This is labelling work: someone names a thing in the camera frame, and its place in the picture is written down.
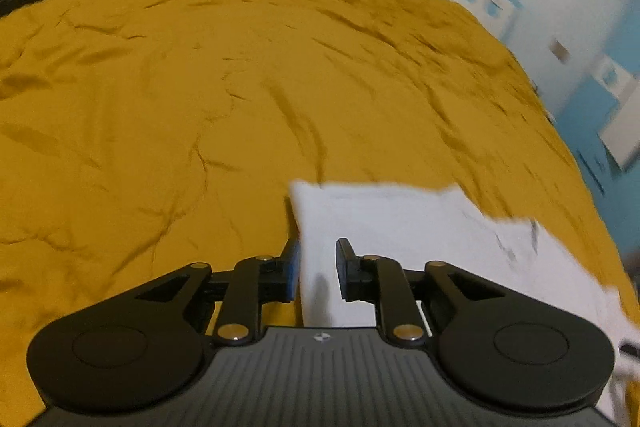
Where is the white printed t-shirt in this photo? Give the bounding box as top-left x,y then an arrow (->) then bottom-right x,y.
290,178 -> 640,427

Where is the mustard yellow bed quilt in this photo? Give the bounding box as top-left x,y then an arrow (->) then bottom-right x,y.
1,0 -> 639,426

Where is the blue white wardrobe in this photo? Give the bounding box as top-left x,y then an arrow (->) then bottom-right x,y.
556,77 -> 639,257

